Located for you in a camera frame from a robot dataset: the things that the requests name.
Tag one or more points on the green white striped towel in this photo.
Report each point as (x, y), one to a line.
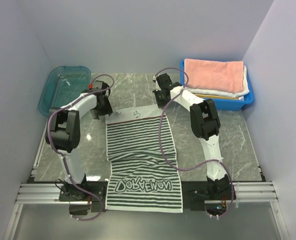
(140, 179)

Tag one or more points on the yellow white striped towel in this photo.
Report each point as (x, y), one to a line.
(207, 96)

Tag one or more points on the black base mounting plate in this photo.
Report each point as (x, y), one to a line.
(197, 196)

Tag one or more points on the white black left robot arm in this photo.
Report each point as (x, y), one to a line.
(63, 128)

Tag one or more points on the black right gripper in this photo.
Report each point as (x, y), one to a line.
(159, 104)

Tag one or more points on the teal plastic laundry basket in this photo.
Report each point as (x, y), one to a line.
(64, 84)

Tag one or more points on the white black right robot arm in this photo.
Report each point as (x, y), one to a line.
(205, 125)

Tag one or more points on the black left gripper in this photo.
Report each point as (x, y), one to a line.
(108, 110)

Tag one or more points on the pink terry towel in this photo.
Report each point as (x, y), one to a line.
(224, 76)

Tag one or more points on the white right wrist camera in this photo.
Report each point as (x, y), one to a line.
(156, 83)

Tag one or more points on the blue plastic bin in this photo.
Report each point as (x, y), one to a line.
(246, 97)

